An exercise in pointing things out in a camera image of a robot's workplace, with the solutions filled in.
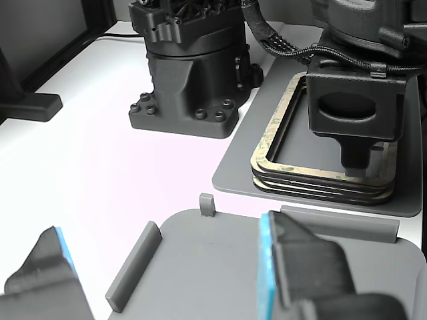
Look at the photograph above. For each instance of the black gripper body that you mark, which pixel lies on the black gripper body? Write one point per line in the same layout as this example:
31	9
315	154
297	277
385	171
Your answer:
387	110

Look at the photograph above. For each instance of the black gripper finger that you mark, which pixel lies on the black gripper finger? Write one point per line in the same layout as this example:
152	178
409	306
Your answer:
300	266
376	160
40	266
355	156

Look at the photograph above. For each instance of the tan rectangular frame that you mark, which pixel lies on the tan rectangular frame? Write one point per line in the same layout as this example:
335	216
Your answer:
300	196
300	188
300	172
290	181

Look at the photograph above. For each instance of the grey holder plate with ridges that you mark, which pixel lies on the grey holder plate with ridges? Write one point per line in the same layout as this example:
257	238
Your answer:
207	266

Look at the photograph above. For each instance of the grey flat tray plate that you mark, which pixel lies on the grey flat tray plate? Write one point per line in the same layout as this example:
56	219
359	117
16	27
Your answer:
240	160

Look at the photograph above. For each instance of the black stand foot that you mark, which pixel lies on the black stand foot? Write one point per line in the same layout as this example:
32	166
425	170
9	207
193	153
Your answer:
33	106

